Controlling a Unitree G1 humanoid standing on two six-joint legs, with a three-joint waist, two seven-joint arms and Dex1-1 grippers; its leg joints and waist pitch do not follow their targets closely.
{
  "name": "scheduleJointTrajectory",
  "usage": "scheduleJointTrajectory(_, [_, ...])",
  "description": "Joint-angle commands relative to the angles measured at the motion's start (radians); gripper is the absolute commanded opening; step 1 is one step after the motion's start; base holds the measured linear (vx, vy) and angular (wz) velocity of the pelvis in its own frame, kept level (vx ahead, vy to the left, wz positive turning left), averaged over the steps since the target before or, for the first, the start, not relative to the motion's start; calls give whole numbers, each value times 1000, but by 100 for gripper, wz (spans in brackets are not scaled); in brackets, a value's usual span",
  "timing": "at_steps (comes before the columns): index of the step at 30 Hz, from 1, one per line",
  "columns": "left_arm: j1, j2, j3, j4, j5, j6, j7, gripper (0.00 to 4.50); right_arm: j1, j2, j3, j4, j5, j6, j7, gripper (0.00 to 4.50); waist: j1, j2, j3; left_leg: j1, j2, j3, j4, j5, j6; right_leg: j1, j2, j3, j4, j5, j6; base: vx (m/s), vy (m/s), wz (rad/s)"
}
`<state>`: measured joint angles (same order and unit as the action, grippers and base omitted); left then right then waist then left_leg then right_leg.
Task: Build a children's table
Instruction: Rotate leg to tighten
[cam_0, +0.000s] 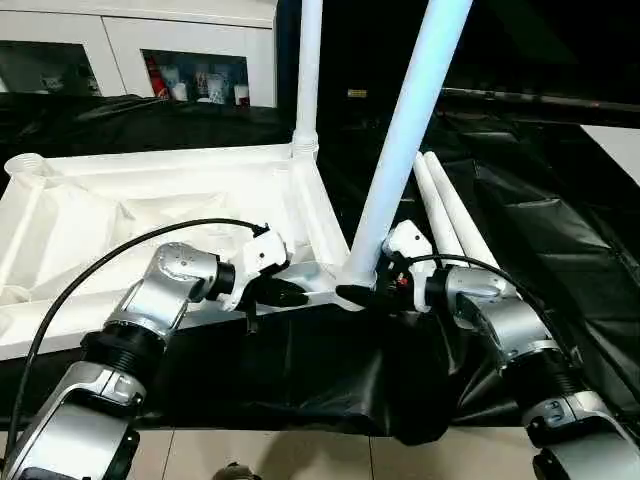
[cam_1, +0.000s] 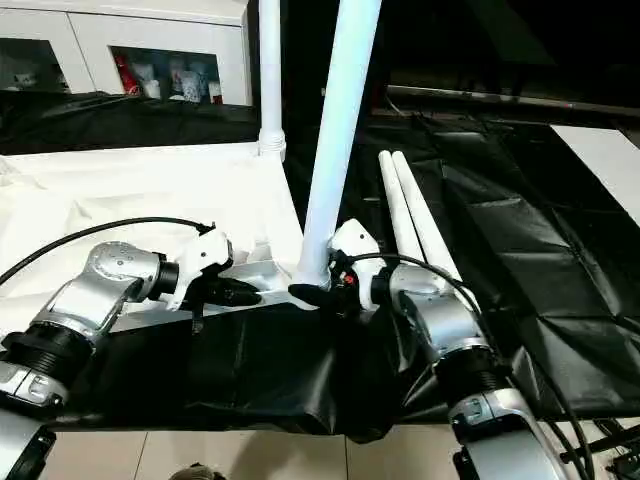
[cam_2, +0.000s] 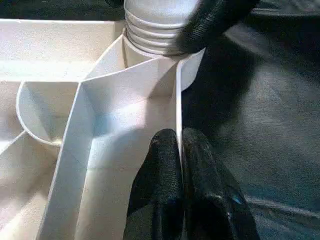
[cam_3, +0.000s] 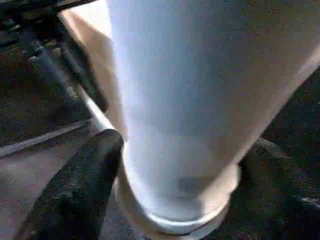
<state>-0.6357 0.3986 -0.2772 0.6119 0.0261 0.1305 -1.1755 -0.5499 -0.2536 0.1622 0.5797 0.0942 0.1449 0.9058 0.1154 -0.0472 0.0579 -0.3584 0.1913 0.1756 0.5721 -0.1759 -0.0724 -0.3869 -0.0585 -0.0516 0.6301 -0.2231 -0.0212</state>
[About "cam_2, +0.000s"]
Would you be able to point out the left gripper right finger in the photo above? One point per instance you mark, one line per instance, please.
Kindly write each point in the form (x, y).
(212, 200)

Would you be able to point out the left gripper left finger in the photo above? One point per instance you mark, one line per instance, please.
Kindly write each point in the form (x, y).
(157, 187)

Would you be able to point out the black plastic mat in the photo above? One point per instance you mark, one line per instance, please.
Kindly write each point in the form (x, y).
(275, 125)

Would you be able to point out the white plastic table top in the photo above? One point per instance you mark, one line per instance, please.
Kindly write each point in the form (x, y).
(112, 100)

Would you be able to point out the white plastic table leg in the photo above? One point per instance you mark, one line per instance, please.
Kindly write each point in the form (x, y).
(155, 25)

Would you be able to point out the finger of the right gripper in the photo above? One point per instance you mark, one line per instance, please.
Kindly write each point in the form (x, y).
(115, 2)
(212, 25)

